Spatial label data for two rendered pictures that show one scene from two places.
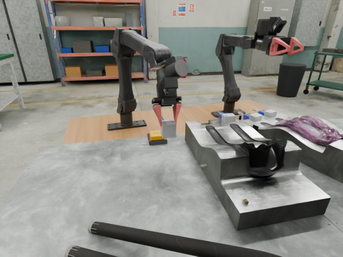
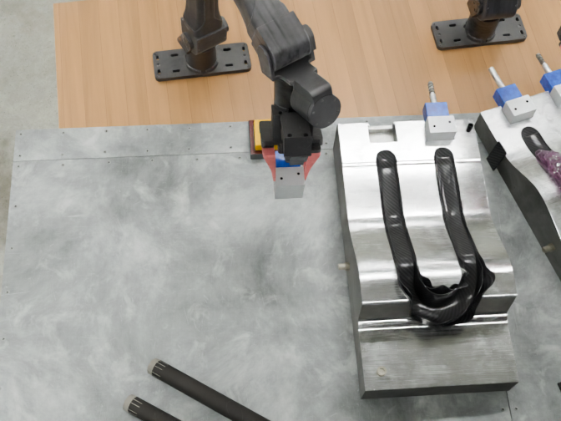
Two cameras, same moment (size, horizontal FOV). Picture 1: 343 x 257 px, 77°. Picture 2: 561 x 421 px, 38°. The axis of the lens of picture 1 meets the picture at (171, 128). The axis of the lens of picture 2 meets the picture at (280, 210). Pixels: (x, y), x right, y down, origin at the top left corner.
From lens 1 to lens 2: 92 cm
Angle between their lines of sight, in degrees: 39
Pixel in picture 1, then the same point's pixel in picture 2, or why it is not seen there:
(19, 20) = not seen: outside the picture
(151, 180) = (246, 274)
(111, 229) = (180, 385)
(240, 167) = (395, 310)
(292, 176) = (486, 327)
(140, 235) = (220, 407)
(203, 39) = not seen: outside the picture
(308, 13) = not seen: outside the picture
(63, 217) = (105, 337)
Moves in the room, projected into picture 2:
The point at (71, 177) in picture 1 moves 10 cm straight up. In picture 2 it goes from (100, 242) to (90, 220)
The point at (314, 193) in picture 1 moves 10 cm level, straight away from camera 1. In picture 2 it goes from (499, 369) to (538, 332)
